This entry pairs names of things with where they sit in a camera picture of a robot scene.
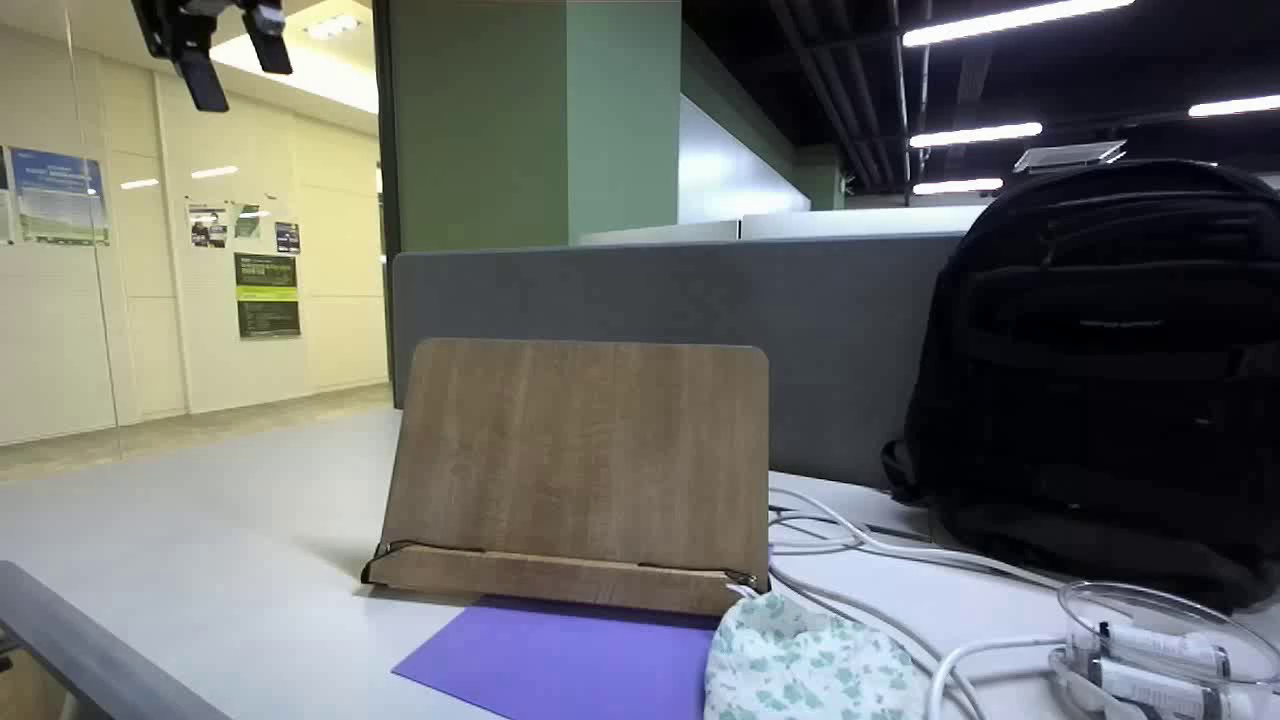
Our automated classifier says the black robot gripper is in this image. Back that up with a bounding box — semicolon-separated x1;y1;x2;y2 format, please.
127;0;295;116

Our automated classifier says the white green floral cloth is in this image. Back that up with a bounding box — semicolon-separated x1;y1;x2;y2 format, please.
701;583;930;720

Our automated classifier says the green pillar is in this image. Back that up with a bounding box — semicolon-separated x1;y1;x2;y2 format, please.
366;0;688;261

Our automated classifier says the wooden book stand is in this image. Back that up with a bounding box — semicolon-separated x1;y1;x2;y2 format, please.
354;338;777;619

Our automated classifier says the grey partition panel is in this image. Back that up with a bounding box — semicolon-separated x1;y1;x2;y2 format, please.
388;233;968;494

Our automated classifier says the purple paper sheet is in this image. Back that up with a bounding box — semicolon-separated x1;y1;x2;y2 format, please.
388;598;723;720

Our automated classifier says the long ceiling light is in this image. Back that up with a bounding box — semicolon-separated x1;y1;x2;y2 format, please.
898;0;1140;53
904;116;1047;153
908;171;1006;202
1185;87;1280;125

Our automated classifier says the black backpack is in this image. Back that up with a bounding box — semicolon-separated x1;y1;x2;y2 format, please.
880;153;1280;616

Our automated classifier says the white plug adapter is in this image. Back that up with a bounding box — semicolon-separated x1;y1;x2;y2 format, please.
1047;648;1280;720
1058;616;1239;682

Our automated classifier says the blue white wall poster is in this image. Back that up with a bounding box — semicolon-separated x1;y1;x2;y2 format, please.
4;144;115;252

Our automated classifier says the thick white cable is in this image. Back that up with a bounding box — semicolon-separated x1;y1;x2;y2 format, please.
764;565;950;720

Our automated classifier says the thin white cable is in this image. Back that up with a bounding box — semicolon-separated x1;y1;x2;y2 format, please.
764;481;1280;676
925;632;1088;720

